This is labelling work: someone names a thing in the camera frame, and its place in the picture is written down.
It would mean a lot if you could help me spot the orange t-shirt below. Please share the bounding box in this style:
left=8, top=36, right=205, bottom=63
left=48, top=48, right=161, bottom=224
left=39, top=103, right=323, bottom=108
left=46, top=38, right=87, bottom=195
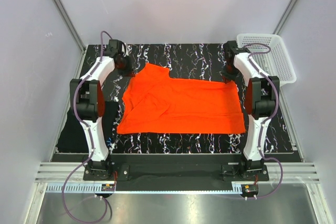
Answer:
left=117, top=63, right=245, bottom=134

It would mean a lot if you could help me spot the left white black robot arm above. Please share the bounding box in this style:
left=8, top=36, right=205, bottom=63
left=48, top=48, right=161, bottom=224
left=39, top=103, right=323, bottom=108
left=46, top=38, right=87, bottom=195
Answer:
left=70, top=39, right=132, bottom=180

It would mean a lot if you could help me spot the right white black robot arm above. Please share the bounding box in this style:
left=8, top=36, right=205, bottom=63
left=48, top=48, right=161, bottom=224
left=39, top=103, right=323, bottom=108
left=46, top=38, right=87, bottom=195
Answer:
left=222, top=40, right=280, bottom=181

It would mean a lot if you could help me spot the white plastic basket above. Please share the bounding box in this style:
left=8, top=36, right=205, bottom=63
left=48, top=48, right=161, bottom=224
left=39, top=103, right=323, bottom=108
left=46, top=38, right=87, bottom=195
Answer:
left=236, top=33, right=297, bottom=86

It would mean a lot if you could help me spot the folded black t-shirt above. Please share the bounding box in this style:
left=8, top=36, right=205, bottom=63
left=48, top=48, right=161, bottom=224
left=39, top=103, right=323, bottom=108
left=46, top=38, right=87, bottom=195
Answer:
left=56, top=101, right=119, bottom=153

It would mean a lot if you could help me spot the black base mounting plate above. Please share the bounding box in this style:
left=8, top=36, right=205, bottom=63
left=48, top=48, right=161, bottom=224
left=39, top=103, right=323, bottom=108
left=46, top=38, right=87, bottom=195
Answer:
left=83, top=154, right=269, bottom=182

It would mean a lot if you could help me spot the right orange connector box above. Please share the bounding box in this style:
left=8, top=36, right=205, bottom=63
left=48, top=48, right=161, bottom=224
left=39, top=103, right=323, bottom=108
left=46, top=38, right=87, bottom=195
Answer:
left=242, top=184, right=259, bottom=195

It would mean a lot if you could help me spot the orange connector box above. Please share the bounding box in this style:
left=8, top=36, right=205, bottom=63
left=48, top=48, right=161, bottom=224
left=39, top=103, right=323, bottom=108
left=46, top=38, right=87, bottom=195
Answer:
left=242, top=184, right=259, bottom=195
left=101, top=184, right=116, bottom=191

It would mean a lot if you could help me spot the left orange connector box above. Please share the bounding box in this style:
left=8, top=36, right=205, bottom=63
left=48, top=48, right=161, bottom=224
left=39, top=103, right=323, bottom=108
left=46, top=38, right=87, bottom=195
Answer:
left=101, top=184, right=116, bottom=191

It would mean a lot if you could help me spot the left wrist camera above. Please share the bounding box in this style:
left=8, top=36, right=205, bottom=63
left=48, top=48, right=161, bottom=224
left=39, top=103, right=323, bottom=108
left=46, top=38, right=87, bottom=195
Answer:
left=106, top=39, right=129, bottom=57

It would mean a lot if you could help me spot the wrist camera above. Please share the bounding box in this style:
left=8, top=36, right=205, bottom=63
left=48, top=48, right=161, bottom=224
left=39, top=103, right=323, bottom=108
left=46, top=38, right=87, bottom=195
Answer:
left=223, top=40, right=239, bottom=61
left=106, top=39, right=129, bottom=57

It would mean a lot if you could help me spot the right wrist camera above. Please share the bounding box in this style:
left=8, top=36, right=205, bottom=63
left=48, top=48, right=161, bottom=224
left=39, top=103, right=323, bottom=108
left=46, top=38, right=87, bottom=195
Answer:
left=223, top=40, right=239, bottom=61

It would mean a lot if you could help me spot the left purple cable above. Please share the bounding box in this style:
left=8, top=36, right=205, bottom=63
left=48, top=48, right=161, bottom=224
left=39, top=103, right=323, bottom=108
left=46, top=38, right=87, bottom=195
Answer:
left=61, top=30, right=113, bottom=221

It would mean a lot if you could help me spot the aluminium frame rail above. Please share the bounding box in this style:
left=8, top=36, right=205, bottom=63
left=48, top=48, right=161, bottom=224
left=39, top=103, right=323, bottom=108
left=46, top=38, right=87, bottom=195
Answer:
left=35, top=162, right=319, bottom=184

